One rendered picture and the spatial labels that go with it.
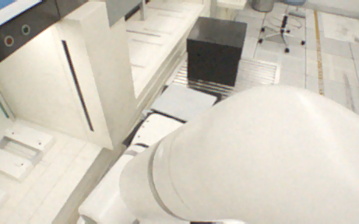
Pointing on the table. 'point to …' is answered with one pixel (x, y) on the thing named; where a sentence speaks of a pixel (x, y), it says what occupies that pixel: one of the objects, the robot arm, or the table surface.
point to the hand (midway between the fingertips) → (183, 110)
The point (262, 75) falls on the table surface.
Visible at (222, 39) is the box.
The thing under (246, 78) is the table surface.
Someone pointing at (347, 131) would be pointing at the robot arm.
